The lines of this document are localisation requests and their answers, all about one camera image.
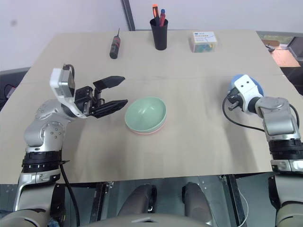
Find black box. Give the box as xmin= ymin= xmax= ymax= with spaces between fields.
xmin=286 ymin=36 xmax=303 ymax=61

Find dark grey rounded shape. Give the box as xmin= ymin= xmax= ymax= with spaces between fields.
xmin=181 ymin=181 xmax=214 ymax=224
xmin=117 ymin=184 xmax=158 ymax=217

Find black screwdriver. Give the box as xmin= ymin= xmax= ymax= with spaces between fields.
xmin=109 ymin=27 xmax=123 ymax=60

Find clear plastic box coloured pins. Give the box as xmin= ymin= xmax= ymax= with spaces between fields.
xmin=188 ymin=31 xmax=220 ymax=54

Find dark grey pole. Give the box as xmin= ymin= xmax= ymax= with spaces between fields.
xmin=120 ymin=0 xmax=137 ymax=32

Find brown cardboard box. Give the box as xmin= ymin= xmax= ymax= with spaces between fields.
xmin=269 ymin=44 xmax=302 ymax=68

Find orange black tool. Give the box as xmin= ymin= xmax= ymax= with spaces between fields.
xmin=151 ymin=3 xmax=160 ymax=26

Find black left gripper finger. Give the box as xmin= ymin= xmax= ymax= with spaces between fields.
xmin=92 ymin=76 xmax=125 ymax=99
xmin=90 ymin=99 xmax=129 ymax=119

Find pink bowl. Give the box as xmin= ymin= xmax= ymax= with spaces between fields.
xmin=126 ymin=113 xmax=169 ymax=136

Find blue bowl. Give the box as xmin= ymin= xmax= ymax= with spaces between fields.
xmin=227 ymin=74 xmax=265 ymax=97

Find black cup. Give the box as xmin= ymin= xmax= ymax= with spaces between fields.
xmin=149 ymin=18 xmax=169 ymax=51

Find grey robot torso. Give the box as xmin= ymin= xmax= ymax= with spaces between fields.
xmin=80 ymin=213 xmax=215 ymax=227

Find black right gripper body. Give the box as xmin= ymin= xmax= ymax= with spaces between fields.
xmin=226 ymin=87 xmax=247 ymax=113

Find green bowl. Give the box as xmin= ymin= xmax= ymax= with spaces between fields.
xmin=124 ymin=96 xmax=168 ymax=132

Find black table frame strut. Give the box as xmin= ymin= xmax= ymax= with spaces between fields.
xmin=221 ymin=174 xmax=248 ymax=227
xmin=93 ymin=181 xmax=115 ymax=222

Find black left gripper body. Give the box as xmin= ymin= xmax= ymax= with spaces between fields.
xmin=74 ymin=86 xmax=106 ymax=117

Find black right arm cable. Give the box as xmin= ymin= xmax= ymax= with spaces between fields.
xmin=222 ymin=94 xmax=298 ymax=132

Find thin white cable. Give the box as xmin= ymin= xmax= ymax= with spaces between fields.
xmin=236 ymin=186 xmax=250 ymax=227

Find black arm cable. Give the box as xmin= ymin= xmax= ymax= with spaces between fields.
xmin=222 ymin=94 xmax=298 ymax=132
xmin=58 ymin=159 xmax=81 ymax=227

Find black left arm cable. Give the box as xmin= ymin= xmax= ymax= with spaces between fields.
xmin=58 ymin=159 xmax=81 ymax=227

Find red and blue pen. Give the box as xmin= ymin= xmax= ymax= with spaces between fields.
xmin=158 ymin=9 xmax=167 ymax=27

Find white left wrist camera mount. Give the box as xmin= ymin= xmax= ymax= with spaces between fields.
xmin=49 ymin=63 xmax=89 ymax=119

